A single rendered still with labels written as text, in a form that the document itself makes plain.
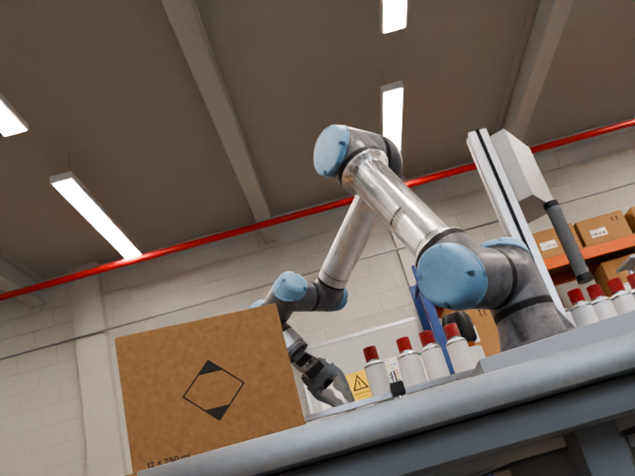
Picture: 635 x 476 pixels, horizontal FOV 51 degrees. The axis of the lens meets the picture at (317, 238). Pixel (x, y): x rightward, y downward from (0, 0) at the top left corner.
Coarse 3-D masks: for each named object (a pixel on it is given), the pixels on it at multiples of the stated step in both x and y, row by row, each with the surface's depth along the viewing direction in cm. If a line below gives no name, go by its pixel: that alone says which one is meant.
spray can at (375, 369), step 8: (368, 352) 160; (376, 352) 160; (368, 360) 159; (376, 360) 158; (368, 368) 158; (376, 368) 157; (384, 368) 158; (368, 376) 158; (376, 376) 156; (384, 376) 156; (376, 384) 156; (384, 384) 155; (376, 392) 155; (384, 392) 155; (384, 400) 154
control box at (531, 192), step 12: (504, 132) 161; (504, 144) 160; (516, 144) 163; (504, 156) 160; (516, 156) 158; (528, 156) 168; (504, 168) 159; (516, 168) 157; (528, 168) 162; (516, 180) 157; (528, 180) 156; (540, 180) 166; (516, 192) 156; (528, 192) 154; (540, 192) 160; (528, 204) 159; (540, 204) 161; (528, 216) 166; (540, 216) 168
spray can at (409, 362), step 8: (400, 344) 160; (408, 344) 160; (400, 352) 160; (408, 352) 158; (416, 352) 159; (400, 360) 158; (408, 360) 157; (416, 360) 157; (408, 368) 156; (416, 368) 156; (408, 376) 156; (416, 376) 155; (424, 376) 157; (408, 384) 156; (416, 392) 154
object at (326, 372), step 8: (296, 344) 161; (304, 344) 162; (288, 352) 161; (296, 352) 162; (320, 360) 160; (328, 368) 159; (304, 376) 158; (320, 376) 158; (328, 376) 158; (312, 384) 157; (320, 384) 157; (328, 384) 163
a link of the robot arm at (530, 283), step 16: (496, 240) 127; (512, 240) 127; (512, 256) 124; (528, 256) 127; (512, 272) 120; (528, 272) 124; (512, 288) 120; (528, 288) 122; (544, 288) 124; (512, 304) 122
